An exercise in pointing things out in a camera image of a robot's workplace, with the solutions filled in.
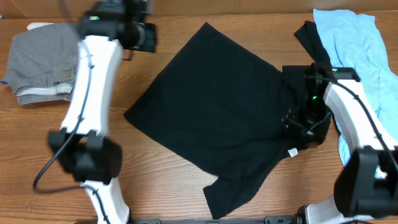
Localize light blue t-shirt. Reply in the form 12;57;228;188
313;9;397;165

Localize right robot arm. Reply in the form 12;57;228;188
282;63;397;223

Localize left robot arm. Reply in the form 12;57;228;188
48;0;157;224

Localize grey folded shorts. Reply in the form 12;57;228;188
1;23;79;105

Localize black t-shirt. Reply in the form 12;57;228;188
124;24;307;219

